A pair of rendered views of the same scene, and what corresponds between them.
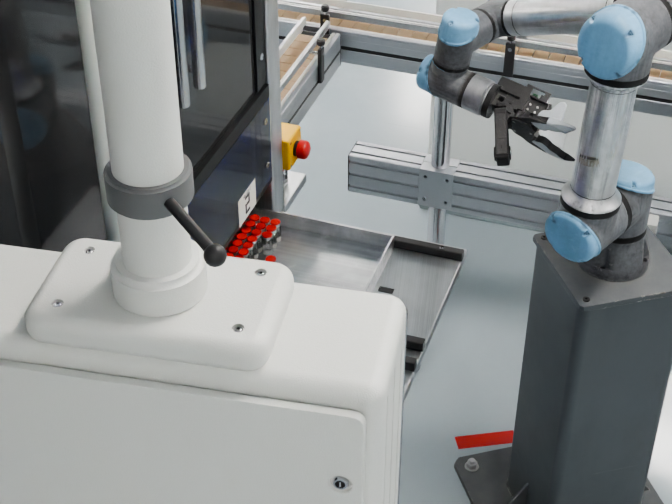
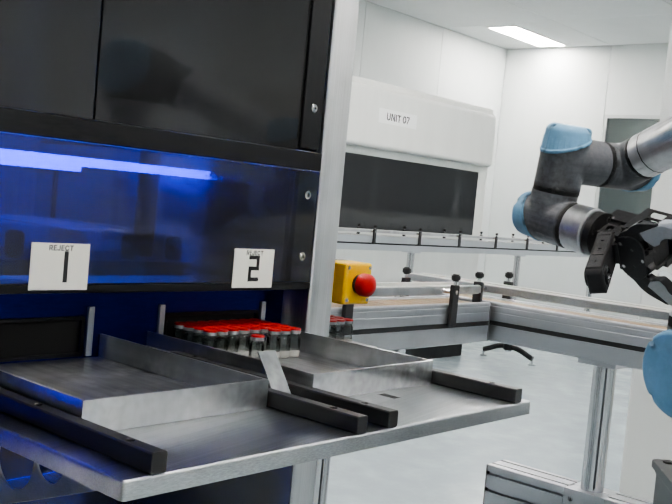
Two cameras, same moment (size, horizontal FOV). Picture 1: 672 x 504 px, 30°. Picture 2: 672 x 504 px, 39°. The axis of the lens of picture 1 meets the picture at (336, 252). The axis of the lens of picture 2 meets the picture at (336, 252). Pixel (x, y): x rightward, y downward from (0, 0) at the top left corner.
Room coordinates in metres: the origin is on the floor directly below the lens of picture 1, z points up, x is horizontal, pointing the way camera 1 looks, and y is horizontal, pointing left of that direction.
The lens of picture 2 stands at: (0.67, -0.49, 1.14)
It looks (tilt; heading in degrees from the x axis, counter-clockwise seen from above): 3 degrees down; 22
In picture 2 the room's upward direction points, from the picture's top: 5 degrees clockwise
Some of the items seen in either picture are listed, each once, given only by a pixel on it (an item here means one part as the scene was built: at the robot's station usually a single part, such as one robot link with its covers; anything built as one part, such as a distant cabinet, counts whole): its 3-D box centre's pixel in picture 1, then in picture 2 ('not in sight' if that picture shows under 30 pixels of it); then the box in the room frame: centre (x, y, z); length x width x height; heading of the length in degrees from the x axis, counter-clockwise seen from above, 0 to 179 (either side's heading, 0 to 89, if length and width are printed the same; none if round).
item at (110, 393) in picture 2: not in sight; (93, 375); (1.63, 0.20, 0.90); 0.34 x 0.26 x 0.04; 71
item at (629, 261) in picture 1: (615, 240); not in sight; (2.10, -0.58, 0.84); 0.15 x 0.15 x 0.10
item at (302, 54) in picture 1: (268, 99); (378, 307); (2.54, 0.16, 0.92); 0.69 x 0.16 x 0.16; 161
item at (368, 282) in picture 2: (300, 149); (363, 284); (2.21, 0.07, 1.00); 0.04 x 0.04 x 0.04; 71
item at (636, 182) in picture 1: (621, 196); not in sight; (2.09, -0.58, 0.96); 0.13 x 0.12 x 0.14; 138
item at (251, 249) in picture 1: (250, 250); (247, 342); (1.98, 0.17, 0.91); 0.18 x 0.02 x 0.05; 161
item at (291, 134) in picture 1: (280, 145); (343, 281); (2.22, 0.12, 1.00); 0.08 x 0.07 x 0.07; 71
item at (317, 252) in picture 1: (292, 262); (287, 357); (1.95, 0.09, 0.90); 0.34 x 0.26 x 0.04; 71
